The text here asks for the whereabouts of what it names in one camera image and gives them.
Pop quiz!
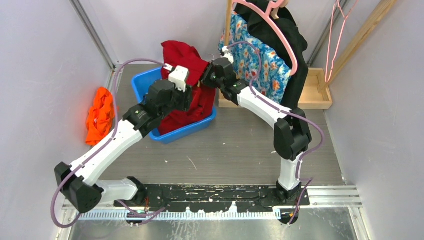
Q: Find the red pleated skirt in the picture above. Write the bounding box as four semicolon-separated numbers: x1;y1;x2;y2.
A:
158;40;216;135

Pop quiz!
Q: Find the pink wire hanger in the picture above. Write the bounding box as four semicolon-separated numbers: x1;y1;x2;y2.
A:
323;0;360;84

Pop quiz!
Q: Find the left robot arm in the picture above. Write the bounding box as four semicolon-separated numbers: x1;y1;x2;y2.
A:
54;79;193;214

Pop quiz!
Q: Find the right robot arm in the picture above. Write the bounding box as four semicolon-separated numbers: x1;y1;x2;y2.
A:
200;57;312;206

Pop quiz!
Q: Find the pink plastic hanger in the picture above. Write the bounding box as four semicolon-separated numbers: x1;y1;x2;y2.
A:
232;0;298;76

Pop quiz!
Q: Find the blue floral garment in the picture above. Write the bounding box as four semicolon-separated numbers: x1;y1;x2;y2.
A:
228;12;291;103

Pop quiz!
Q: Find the blue plastic bin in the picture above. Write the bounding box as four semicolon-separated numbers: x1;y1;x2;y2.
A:
131;67;217;144

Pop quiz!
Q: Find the black garment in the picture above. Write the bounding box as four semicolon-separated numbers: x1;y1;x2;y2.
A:
236;0;310;111

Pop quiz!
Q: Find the orange cloth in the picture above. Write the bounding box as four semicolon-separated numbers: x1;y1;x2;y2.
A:
85;87;115;146

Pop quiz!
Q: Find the wooden rack base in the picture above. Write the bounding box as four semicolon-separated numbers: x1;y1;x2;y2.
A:
218;67;333;111

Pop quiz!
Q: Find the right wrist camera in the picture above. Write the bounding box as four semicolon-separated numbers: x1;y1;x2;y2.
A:
220;45;234;64

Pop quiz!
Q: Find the wooden rack post left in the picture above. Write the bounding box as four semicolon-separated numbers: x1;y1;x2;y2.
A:
224;0;233;46

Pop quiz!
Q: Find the wooden rack post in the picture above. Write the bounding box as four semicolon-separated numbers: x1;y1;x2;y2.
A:
224;0;233;46
317;0;397;92

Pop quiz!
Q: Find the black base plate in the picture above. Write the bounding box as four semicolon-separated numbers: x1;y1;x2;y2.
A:
114;184;310;213

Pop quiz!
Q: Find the aluminium frame rail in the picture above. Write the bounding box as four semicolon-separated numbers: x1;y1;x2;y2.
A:
69;0;116;70

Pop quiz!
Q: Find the wooden rack post right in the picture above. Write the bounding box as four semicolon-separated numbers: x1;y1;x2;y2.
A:
317;0;397;92

